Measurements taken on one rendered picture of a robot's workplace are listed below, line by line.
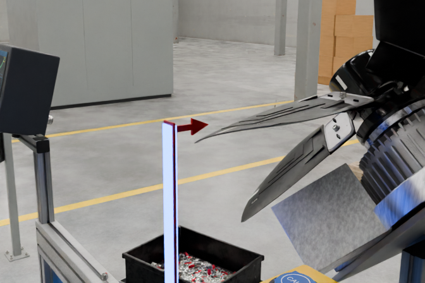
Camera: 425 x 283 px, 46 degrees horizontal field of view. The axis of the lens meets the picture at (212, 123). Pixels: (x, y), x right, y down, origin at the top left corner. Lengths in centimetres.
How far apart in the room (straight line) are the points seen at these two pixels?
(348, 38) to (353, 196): 822
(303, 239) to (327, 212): 6
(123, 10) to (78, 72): 107
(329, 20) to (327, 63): 76
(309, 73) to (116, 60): 270
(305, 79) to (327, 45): 231
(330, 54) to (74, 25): 460
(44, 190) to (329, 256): 65
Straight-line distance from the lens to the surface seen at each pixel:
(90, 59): 700
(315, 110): 79
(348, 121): 98
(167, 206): 69
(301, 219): 86
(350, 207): 86
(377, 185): 86
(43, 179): 117
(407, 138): 83
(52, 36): 681
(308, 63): 705
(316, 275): 54
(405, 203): 80
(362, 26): 916
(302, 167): 99
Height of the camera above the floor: 134
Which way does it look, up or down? 13 degrees down
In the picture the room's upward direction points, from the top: straight up
